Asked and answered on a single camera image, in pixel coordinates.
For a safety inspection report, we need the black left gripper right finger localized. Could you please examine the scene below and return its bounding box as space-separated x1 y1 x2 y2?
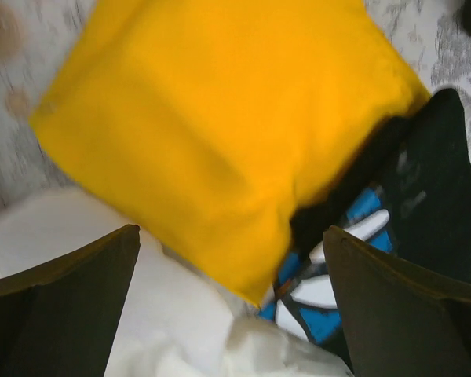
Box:
323 226 471 376

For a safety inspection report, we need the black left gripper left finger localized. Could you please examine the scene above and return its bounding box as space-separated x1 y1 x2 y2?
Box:
0 225 141 376

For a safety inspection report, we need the black graphic t-shirt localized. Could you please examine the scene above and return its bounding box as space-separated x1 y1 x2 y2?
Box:
259 87 471 375

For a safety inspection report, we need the floral patterned tablecloth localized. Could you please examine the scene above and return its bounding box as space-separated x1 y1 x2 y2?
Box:
0 1 471 210

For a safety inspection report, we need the yellow garment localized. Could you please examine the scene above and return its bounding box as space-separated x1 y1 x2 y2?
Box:
30 1 429 305

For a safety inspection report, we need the white crumpled towel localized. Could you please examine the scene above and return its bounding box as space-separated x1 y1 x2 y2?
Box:
0 188 350 376

